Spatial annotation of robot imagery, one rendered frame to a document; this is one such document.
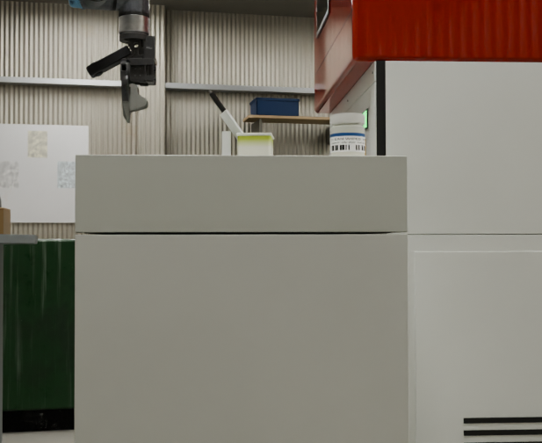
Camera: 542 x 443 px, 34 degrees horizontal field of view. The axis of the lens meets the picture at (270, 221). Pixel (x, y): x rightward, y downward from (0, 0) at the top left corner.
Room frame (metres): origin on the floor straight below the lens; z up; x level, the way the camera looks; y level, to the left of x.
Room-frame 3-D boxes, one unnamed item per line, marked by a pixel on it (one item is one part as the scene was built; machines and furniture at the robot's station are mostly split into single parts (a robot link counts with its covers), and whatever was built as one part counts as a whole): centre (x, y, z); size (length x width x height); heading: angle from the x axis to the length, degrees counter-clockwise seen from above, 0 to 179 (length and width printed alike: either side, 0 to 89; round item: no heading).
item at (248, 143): (1.87, 0.03, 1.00); 0.07 x 0.07 x 0.07; 85
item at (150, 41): (2.13, 0.32, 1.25); 0.09 x 0.08 x 0.12; 93
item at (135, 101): (2.11, 0.33, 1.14); 0.06 x 0.03 x 0.09; 93
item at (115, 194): (1.82, 0.06, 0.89); 0.62 x 0.35 x 0.14; 93
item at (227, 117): (1.96, 0.08, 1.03); 0.06 x 0.04 x 0.13; 93
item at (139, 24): (2.13, 0.33, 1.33); 0.08 x 0.08 x 0.05
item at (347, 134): (1.78, -0.16, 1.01); 0.07 x 0.07 x 0.10
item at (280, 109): (9.90, -0.05, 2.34); 0.50 x 0.37 x 0.20; 102
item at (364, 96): (2.42, -0.23, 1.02); 0.81 x 0.03 x 0.40; 3
